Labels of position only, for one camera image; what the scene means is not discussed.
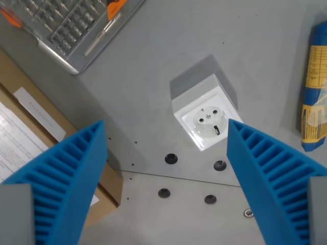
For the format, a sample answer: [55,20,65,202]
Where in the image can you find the brown cardboard box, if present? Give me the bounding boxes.
[0,47,124,228]

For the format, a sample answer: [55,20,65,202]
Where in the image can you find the blue yellow plastic package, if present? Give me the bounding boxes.
[298,20,327,152]

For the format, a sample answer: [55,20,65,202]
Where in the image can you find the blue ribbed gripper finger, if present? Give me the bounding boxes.
[226,118,327,245]
[0,119,108,245]

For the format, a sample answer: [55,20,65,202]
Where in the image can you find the white printed paper sheet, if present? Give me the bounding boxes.
[0,101,49,183]

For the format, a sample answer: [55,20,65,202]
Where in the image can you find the white wall socket box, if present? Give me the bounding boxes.
[170,54,244,152]

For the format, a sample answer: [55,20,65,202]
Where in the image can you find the clear screwdriver bit set case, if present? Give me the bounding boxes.
[0,0,147,75]

